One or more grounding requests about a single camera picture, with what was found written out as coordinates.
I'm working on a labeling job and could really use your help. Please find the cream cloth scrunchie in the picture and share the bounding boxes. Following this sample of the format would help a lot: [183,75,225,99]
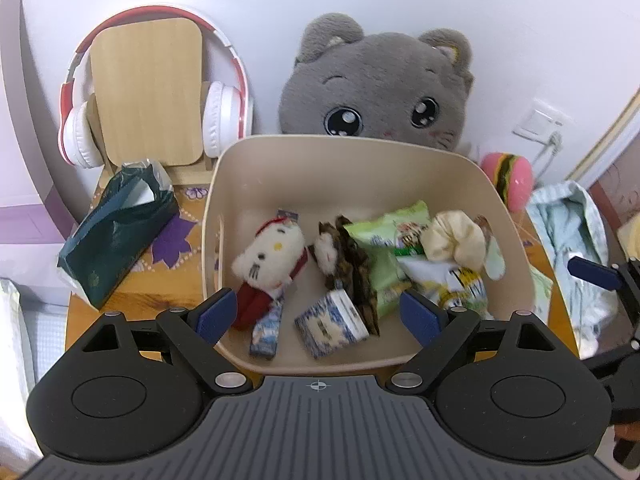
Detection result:
[420,210,486,272]

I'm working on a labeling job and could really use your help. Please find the blue white tissue packet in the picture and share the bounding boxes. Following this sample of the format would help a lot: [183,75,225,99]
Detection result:
[294,289,370,359]

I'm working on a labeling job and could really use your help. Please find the light blue striped cloth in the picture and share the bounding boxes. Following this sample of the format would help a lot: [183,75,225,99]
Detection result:
[526,181,618,359]

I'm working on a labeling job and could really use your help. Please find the beige plastic storage bin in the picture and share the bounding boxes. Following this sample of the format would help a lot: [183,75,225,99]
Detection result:
[202,134,534,376]

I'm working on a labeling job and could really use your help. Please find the brown plush keychain with tag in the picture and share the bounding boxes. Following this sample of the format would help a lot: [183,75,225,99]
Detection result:
[308,216,380,336]

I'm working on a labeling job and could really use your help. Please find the dark green tissue pack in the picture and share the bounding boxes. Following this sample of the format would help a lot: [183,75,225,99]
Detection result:
[56,159,178,310]

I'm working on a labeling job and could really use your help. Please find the white green snack bag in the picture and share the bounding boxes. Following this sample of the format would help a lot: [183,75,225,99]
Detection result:
[395,228,497,321]

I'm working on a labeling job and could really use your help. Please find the white kitty plush toy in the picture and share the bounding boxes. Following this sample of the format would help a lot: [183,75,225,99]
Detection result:
[231,217,308,330]

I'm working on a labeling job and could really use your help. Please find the blue stick snack packet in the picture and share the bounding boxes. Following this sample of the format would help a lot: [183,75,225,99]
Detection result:
[250,210,306,360]

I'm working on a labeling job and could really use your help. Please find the pink burger toy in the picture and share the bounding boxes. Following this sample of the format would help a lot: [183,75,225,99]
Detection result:
[480,152,534,212]

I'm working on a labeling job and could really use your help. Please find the green leaf face mask sachet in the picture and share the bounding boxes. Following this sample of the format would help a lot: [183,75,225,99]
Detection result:
[529,264,553,324]

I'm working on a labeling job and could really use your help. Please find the red white headphones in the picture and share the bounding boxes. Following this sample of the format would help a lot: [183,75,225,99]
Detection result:
[58,6,253,168]

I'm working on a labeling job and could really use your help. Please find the white wall socket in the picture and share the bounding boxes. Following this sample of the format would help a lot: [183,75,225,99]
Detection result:
[512,99,572,144]

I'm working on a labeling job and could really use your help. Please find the green panda snack bag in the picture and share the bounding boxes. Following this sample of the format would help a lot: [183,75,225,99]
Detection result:
[345,200,431,318]

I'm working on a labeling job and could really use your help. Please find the wooden headphone stand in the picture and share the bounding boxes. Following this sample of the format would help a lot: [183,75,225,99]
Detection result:
[88,18,213,185]

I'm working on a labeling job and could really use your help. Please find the purple flower table mat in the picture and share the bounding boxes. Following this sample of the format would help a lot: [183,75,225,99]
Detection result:
[131,185,208,272]

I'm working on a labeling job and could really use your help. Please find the grey plush cat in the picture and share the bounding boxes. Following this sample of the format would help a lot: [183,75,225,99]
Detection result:
[278,13,474,152]

